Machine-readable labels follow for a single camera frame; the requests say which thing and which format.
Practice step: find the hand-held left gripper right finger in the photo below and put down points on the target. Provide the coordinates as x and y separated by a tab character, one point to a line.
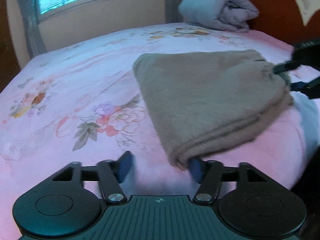
197	168

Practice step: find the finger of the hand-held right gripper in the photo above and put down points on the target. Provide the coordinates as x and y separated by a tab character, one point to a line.
285	67
300	86

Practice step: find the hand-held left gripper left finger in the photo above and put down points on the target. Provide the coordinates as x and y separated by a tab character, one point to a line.
125	166

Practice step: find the grey-brown towel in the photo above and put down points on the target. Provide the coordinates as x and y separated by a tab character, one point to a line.
200	100

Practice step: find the wooden headboard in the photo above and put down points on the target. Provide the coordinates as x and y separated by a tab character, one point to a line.
275	5

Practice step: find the folded lilac duvet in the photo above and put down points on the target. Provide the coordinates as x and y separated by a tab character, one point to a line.
212	10

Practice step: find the bed with pink floral sheet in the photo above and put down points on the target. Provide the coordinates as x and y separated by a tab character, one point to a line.
75	80

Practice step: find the grey curtain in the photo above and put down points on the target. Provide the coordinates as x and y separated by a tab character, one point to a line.
32	30
172	5

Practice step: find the brown wooden door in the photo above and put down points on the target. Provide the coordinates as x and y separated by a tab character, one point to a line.
6	50

